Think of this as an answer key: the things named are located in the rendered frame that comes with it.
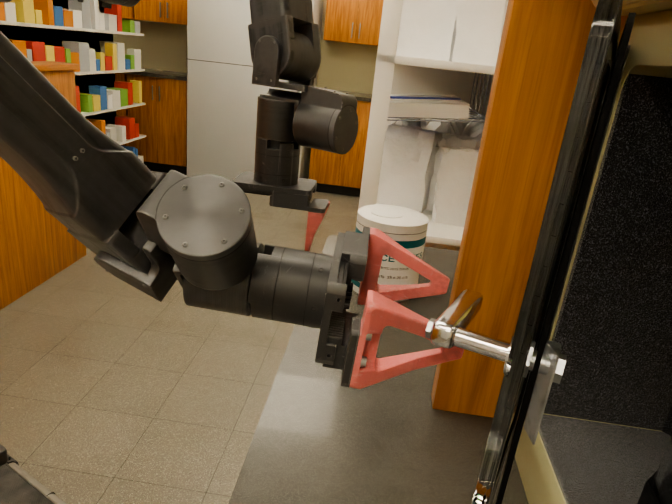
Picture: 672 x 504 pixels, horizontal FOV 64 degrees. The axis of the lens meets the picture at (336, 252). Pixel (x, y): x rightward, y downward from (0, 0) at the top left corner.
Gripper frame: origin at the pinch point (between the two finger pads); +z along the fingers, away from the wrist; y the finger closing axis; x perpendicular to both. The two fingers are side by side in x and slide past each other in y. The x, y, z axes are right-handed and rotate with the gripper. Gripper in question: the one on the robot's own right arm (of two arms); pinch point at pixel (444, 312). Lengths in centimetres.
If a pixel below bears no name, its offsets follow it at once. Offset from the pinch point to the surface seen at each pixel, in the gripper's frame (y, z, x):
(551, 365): -10.5, 4.2, -3.4
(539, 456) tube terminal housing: 6.4, 14.6, 17.7
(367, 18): 509, -23, -20
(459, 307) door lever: -4.6, -0.2, -3.0
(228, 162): 470, -134, 128
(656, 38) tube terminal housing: 9.6, 12.5, -21.5
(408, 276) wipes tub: 51, 4, 21
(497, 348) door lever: -9.2, 1.4, -3.2
